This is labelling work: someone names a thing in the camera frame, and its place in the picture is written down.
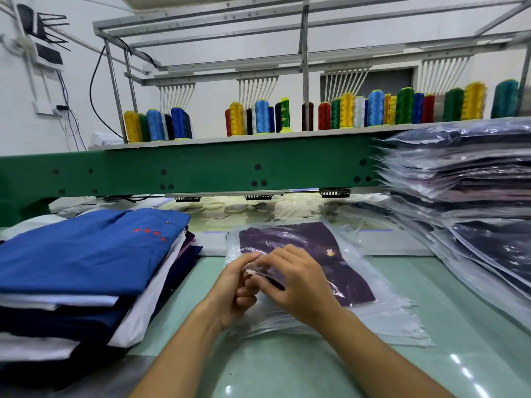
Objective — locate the stack of bagged garments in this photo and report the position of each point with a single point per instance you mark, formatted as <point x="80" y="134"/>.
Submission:
<point x="473" y="194"/>

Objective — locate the blue garment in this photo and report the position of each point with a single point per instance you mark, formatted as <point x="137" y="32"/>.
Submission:
<point x="83" y="253"/>

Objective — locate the wall router with antennas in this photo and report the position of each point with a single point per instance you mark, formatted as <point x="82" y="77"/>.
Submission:
<point x="46" y="49"/>

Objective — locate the purple garment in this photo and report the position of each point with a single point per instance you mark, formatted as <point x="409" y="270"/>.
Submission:
<point x="290" y="234"/>

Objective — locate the green machine beam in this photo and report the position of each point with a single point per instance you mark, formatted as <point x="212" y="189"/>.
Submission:
<point x="199" y="165"/>

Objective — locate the white box device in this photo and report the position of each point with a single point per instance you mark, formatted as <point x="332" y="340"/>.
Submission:
<point x="106" y="139"/>

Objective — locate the stack of plastic bags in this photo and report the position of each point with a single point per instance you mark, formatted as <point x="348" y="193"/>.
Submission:
<point x="390" y="319"/>

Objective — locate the person's right hand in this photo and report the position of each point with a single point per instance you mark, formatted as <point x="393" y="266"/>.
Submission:
<point x="300" y="286"/>

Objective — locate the single clear plastic bag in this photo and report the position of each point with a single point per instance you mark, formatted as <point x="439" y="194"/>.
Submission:
<point x="377" y="273"/>

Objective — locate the grey metal thread rack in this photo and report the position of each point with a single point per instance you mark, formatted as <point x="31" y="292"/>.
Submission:
<point x="304" y="49"/>

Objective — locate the person's left forearm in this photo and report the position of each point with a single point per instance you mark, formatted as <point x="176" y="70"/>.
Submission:
<point x="178" y="356"/>

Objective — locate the white wall socket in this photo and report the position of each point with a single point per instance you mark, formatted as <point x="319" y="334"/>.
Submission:
<point x="48" y="107"/>

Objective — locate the person's left hand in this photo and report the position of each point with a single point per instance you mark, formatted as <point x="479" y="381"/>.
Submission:
<point x="226" y="294"/>

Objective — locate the row of coloured thread spools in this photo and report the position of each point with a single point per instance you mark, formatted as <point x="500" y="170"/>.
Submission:
<point x="365" y="107"/>

